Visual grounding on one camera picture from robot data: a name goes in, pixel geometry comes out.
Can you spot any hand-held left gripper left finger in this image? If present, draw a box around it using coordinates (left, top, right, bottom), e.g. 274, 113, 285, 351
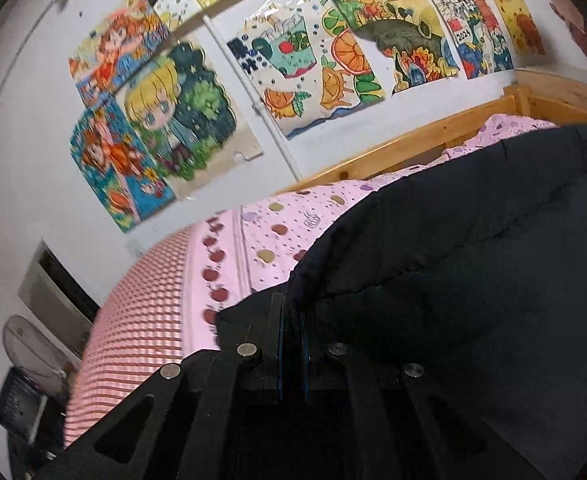
33, 292, 286, 480

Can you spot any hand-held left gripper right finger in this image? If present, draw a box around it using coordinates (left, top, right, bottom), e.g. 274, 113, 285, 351
298, 310, 544, 480

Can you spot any black jacket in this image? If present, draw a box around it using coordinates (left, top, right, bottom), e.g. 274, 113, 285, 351
216, 120, 587, 480

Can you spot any pink apple-print blanket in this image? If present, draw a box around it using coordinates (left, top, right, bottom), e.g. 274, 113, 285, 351
183, 113, 559, 352

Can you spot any red checkered pillow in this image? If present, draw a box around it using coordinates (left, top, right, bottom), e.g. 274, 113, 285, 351
62, 224, 222, 450

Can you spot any white air conditioner unit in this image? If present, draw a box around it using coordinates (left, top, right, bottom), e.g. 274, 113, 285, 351
17, 239, 101, 358

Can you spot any standing fan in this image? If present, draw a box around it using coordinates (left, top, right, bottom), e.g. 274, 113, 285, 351
2, 314, 76, 397

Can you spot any swimming girl drawing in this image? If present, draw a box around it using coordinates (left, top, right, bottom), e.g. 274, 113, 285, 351
69, 106, 178, 235

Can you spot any black plastic crate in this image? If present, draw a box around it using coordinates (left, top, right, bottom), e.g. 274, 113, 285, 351
0, 366, 50, 443

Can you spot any blonde child drawing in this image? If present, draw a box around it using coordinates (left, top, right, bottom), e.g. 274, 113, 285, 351
114, 41, 265, 197

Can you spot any fruit drink drawing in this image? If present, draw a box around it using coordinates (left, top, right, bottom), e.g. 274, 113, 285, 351
224, 1, 387, 142

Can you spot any orange landscape drawing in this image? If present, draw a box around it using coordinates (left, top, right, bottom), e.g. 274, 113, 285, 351
315, 0, 463, 97

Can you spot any orange-haired girl drawing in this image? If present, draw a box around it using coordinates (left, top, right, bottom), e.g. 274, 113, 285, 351
67, 0, 171, 108

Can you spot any city collage drawing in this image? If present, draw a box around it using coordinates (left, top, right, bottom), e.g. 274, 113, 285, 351
407, 0, 517, 82

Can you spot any yellow chick drawing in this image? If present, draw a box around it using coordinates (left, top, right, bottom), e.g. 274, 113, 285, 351
470, 0, 547, 57

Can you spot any wooden bed frame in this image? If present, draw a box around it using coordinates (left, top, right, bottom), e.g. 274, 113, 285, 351
277, 67, 587, 197

